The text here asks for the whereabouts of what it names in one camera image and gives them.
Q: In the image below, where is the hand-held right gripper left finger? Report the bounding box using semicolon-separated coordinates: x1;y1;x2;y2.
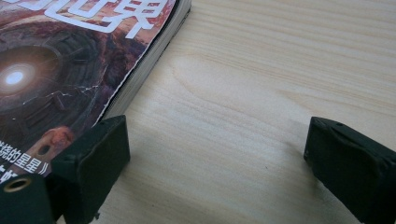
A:
50;114;132;224

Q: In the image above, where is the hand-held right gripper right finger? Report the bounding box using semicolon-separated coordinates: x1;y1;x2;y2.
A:
303;116;396;224

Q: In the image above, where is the magazine with reddish cover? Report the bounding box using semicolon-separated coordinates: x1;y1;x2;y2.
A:
0;0;192;185

